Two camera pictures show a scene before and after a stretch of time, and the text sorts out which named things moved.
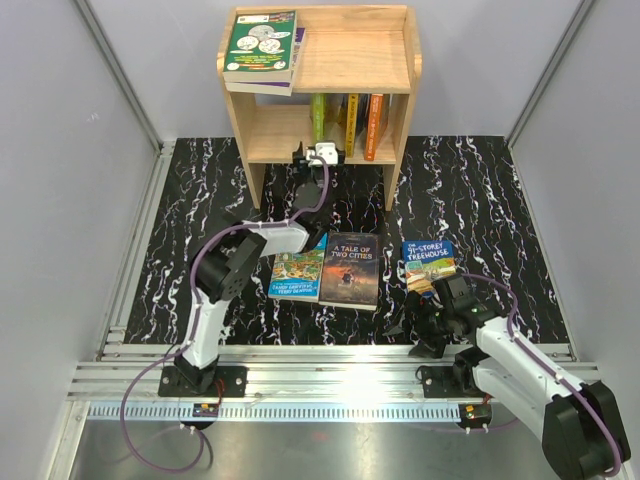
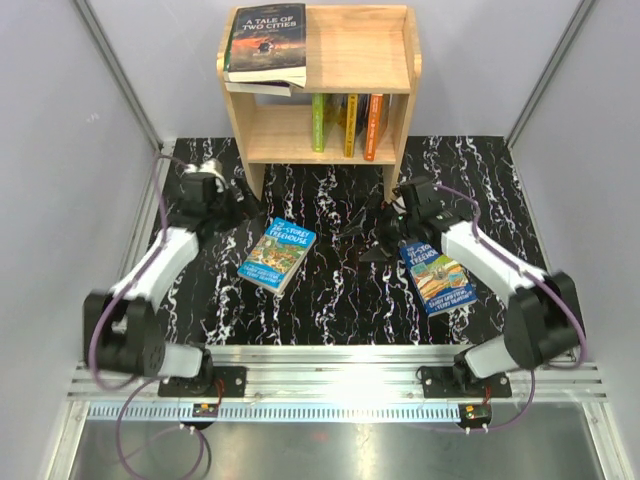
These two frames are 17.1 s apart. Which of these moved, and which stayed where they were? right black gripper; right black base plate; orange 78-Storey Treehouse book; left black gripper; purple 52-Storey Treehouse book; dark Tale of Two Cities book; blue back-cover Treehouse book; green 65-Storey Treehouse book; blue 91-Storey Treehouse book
Moved: right black gripper; left black gripper; dark Tale of Two Cities book
Stayed: green 65-Storey Treehouse book; blue 91-Storey Treehouse book; purple 52-Storey Treehouse book; orange 78-Storey Treehouse book; blue back-cover Treehouse book; right black base plate
